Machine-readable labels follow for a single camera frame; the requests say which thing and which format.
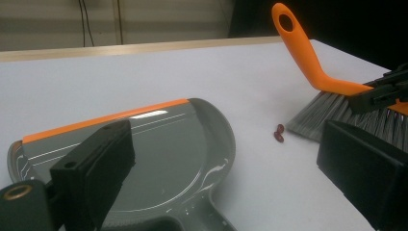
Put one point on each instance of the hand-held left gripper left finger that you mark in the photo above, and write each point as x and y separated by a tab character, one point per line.
93	173

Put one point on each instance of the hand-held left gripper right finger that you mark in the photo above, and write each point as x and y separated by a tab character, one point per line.
369	179

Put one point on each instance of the grey dustpan with orange lip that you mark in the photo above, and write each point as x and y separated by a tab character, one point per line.
166	150

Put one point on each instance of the orange hand brush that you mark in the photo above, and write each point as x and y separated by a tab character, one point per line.
301	54

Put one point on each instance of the red kidney beans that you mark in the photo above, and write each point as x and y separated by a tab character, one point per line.
279	136

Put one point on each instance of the black curtain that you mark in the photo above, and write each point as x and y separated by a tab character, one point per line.
352	19

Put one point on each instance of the wooden table with white top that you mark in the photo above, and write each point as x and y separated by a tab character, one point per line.
128	48

